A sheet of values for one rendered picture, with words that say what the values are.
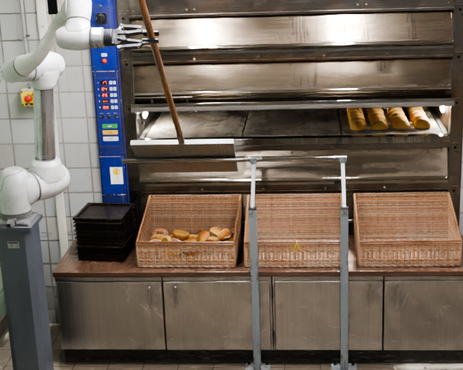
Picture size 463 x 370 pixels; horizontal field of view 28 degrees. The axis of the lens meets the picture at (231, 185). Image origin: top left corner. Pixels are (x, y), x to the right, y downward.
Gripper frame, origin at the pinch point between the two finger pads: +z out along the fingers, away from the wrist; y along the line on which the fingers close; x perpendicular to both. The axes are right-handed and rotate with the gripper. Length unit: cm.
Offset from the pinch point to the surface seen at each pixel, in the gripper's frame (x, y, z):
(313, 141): -144, -20, 71
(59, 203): -168, 8, -81
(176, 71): -119, -53, -7
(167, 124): -174, -47, -19
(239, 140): -144, -21, 28
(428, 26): -102, -69, 134
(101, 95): -123, -41, -50
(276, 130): -158, -34, 50
